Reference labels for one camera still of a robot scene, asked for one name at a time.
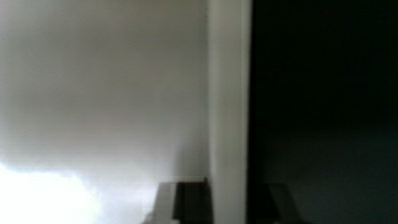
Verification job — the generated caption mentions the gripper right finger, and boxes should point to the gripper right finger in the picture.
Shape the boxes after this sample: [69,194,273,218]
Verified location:
[254,183,311,224]

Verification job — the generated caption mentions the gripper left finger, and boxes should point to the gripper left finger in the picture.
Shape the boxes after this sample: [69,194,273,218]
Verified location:
[142,179,211,224]

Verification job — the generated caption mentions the white square table top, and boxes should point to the white square table top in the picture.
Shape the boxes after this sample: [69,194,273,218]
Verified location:
[0,0,250,224]

